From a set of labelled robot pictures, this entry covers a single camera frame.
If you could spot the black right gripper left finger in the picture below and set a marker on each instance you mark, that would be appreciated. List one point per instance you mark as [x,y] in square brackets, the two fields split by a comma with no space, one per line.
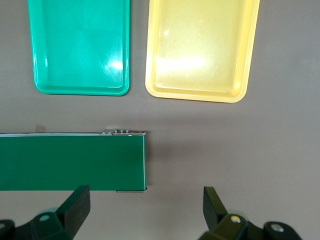
[75,207]

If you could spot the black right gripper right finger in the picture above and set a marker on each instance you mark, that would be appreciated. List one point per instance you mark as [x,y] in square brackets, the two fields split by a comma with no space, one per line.
[215,212]

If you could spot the green conveyor belt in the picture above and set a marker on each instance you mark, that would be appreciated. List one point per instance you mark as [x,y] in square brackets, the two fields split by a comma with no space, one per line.
[70,162]

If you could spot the brown tape piece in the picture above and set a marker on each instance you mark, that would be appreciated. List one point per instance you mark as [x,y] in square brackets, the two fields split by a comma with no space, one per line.
[41,128]

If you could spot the green plastic tray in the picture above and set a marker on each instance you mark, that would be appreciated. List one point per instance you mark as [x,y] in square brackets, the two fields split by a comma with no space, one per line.
[80,50]

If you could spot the yellow plastic tray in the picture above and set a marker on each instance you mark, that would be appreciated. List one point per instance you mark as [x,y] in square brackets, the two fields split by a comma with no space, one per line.
[200,50]

